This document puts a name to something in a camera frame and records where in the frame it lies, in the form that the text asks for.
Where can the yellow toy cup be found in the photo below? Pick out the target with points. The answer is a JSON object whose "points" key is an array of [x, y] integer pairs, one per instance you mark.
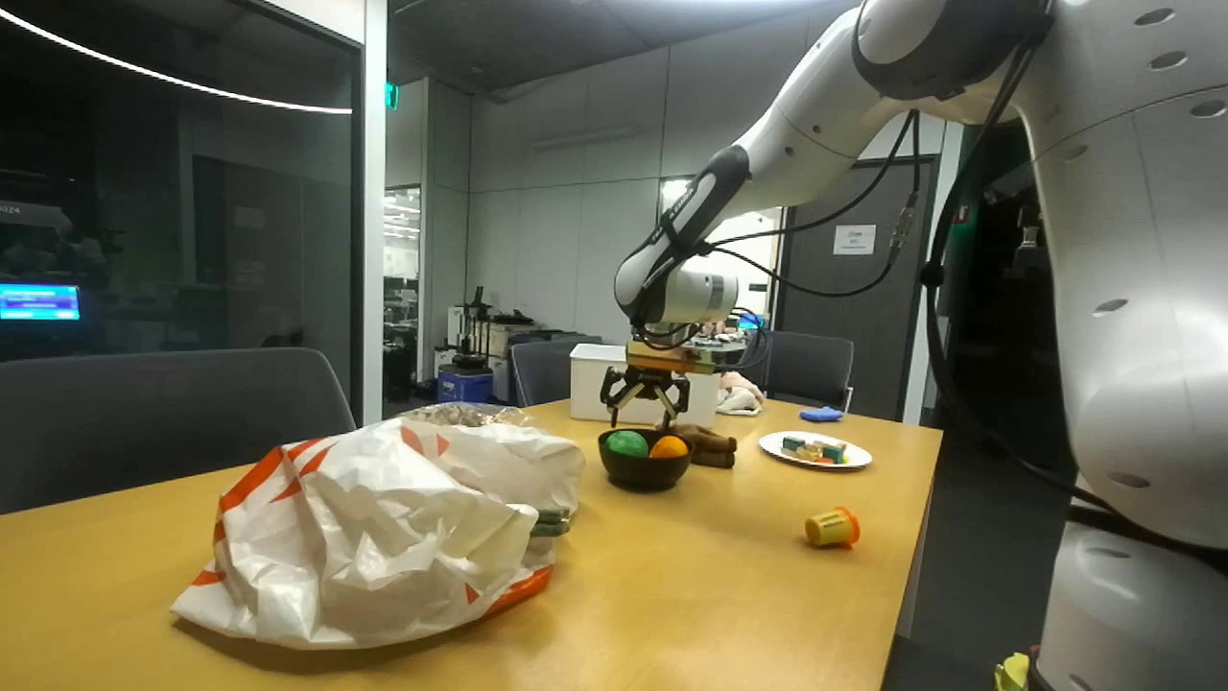
{"points": [[832, 529]]}

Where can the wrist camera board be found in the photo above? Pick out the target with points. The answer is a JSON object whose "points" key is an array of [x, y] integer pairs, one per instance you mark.
{"points": [[683, 352]]}

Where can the large grey chair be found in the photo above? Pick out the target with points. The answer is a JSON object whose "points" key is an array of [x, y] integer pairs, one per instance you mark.
{"points": [[155, 422]]}

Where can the brown toy moose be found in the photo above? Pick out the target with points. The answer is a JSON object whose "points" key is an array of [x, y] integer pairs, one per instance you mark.
{"points": [[714, 447]]}

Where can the small yellow object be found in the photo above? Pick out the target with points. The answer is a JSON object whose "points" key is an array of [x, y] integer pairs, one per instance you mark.
{"points": [[1013, 672]]}

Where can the white plastic bin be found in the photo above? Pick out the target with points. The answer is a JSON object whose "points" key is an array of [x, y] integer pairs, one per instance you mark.
{"points": [[589, 384]]}

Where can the dark grey door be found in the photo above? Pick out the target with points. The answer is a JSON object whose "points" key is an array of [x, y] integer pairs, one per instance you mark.
{"points": [[846, 331]]}

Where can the green toy ball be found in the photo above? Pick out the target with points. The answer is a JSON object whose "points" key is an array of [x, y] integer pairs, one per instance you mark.
{"points": [[628, 447]]}

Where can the blue lit monitor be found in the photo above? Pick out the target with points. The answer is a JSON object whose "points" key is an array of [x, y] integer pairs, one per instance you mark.
{"points": [[39, 302]]}

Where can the white crumpled bag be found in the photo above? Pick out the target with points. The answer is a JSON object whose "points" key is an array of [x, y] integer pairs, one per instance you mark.
{"points": [[740, 395]]}

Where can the grey chair with armrest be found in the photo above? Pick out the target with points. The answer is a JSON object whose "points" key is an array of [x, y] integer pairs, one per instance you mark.
{"points": [[801, 371]]}

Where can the dark grey chair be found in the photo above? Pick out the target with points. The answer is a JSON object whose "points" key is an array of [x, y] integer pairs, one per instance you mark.
{"points": [[541, 371]]}

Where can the orange toy ball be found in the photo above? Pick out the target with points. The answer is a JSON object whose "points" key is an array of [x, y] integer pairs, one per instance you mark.
{"points": [[669, 447]]}

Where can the white plate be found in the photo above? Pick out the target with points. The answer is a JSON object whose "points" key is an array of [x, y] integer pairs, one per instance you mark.
{"points": [[866, 456]]}

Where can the toy food pieces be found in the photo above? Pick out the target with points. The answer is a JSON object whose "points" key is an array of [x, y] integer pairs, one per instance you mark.
{"points": [[813, 450]]}

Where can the white orange plastic bag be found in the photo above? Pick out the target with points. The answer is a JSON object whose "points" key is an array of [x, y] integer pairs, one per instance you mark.
{"points": [[359, 549]]}

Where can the blue storage bin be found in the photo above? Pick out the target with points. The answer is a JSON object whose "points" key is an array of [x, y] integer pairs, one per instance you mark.
{"points": [[465, 384]]}

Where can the black bowl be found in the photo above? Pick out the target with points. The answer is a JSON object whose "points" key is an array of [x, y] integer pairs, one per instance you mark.
{"points": [[641, 476]]}

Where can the white paper door sign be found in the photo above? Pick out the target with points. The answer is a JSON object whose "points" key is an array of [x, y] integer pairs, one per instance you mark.
{"points": [[855, 243]]}

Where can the blue lid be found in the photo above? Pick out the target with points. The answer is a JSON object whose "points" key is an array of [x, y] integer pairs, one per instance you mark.
{"points": [[824, 417]]}

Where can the background desk clutter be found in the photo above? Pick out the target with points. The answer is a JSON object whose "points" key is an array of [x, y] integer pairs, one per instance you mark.
{"points": [[480, 331]]}

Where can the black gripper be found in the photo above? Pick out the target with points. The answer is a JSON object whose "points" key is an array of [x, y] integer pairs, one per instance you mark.
{"points": [[654, 380]]}

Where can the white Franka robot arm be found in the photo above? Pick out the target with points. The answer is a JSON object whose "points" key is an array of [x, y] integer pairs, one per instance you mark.
{"points": [[1127, 255]]}

